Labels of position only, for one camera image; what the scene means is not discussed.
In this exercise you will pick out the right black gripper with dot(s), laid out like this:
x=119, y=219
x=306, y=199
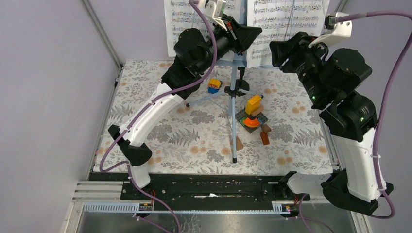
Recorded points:
x=281, y=50

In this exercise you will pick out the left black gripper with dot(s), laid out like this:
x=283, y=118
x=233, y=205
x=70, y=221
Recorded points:
x=240, y=37

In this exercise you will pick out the light blue music stand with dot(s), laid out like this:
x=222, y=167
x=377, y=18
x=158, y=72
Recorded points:
x=230, y=111

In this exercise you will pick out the yellow toy block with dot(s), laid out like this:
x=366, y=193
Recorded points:
x=252, y=104

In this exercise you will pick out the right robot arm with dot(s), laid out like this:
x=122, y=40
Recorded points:
x=331, y=80

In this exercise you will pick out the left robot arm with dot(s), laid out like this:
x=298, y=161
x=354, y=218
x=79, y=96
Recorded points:
x=195, y=59

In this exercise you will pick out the right black microphone stand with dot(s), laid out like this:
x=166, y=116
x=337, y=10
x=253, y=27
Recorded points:
x=237, y=83

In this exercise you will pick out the blue yellow toy figure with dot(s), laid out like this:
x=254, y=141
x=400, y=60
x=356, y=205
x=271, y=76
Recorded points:
x=214, y=86

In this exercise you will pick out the beige wooden block on plate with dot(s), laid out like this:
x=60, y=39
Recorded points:
x=257, y=111

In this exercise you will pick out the floral table mat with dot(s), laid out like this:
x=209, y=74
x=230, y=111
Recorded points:
x=198, y=139

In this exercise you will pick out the orange curved toy block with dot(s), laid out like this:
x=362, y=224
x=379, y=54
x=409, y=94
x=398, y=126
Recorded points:
x=252, y=123

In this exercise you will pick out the red brown wooden block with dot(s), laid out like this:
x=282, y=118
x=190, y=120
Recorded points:
x=264, y=138

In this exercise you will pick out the tan wooden block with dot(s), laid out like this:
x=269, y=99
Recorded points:
x=239, y=144

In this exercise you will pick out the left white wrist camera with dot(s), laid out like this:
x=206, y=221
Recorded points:
x=214, y=10

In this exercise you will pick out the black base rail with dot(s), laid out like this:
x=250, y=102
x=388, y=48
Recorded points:
x=212, y=192

